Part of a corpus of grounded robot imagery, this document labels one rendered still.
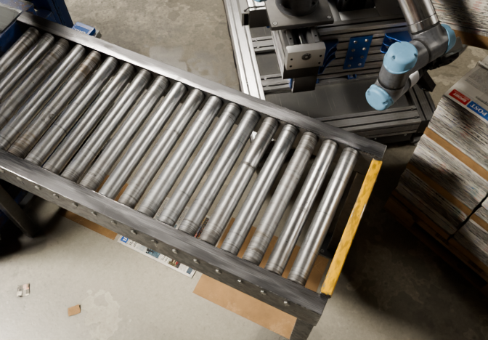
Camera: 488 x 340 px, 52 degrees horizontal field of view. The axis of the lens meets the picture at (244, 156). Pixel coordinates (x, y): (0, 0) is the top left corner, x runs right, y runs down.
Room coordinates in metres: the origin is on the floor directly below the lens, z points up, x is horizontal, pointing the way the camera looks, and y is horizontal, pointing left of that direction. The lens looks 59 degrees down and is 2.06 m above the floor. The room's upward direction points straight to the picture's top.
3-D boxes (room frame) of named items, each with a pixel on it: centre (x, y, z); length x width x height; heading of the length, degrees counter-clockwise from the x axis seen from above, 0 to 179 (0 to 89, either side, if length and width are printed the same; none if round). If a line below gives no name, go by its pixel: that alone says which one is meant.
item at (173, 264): (0.86, 0.33, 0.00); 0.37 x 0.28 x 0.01; 64
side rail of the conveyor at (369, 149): (1.07, 0.19, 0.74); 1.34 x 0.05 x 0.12; 64
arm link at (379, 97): (0.87, -0.39, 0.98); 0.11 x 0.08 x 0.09; 134
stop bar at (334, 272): (0.55, -0.29, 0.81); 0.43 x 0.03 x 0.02; 154
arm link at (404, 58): (0.88, -0.41, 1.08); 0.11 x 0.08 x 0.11; 125
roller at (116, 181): (0.85, 0.30, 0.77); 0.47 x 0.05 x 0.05; 154
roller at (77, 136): (0.93, 0.48, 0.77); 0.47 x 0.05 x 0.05; 154
